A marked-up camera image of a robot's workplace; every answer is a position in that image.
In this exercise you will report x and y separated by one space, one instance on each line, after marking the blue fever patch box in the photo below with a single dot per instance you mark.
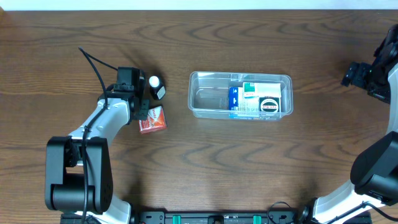
242 107

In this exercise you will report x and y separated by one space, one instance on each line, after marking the red Panadol box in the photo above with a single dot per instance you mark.
155 121

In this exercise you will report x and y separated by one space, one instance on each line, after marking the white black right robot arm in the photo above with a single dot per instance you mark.
373 176

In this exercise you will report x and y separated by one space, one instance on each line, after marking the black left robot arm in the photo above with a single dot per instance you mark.
78 176

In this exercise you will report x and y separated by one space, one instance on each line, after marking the white green Panadol box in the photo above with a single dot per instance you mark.
251 89

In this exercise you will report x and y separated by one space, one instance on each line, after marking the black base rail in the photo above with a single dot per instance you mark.
212 218

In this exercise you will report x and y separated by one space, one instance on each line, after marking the clear plastic container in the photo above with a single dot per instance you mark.
208 93

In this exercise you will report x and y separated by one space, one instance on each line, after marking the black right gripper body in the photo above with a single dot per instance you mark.
354 74

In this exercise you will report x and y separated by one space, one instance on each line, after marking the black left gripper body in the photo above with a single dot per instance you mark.
143 113

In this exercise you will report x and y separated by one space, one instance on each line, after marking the dark bottle white cap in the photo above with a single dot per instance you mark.
157 88

